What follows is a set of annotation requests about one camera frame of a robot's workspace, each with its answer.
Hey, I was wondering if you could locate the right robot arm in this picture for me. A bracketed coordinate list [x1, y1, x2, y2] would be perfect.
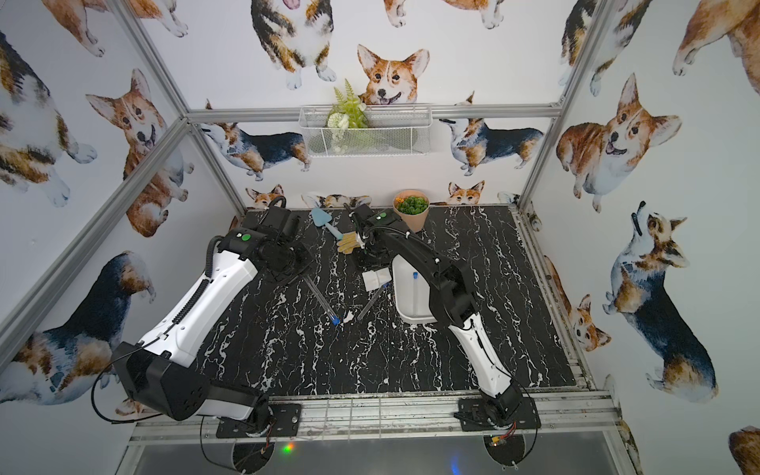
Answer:
[348, 205, 542, 431]

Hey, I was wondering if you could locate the test tube blue cap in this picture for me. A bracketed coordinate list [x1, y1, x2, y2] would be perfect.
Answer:
[356, 283, 389, 321]
[303, 275, 340, 326]
[411, 271, 419, 316]

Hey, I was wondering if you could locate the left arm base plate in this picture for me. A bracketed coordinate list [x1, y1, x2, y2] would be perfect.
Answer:
[216, 403, 303, 439]

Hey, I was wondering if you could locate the teal small trowel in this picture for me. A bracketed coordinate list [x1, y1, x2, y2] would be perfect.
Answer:
[310, 208, 344, 241]

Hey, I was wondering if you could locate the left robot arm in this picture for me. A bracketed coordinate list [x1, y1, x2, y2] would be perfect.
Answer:
[108, 197, 312, 433]

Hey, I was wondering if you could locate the white rectangular tray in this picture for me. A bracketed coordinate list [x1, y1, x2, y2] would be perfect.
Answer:
[392, 255, 437, 325]

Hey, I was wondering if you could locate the green fern plant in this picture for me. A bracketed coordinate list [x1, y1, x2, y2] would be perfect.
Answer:
[327, 79, 369, 154]

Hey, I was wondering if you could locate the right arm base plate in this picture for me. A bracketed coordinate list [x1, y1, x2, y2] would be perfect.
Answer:
[453, 399, 542, 431]

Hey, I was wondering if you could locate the yellow work glove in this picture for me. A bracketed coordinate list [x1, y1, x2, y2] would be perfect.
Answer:
[338, 232, 364, 255]

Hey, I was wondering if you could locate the peach plant pot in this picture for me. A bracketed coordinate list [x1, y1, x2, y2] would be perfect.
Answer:
[393, 190, 429, 233]

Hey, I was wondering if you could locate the white wire basket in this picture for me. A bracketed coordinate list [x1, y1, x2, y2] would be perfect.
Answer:
[298, 105, 433, 158]

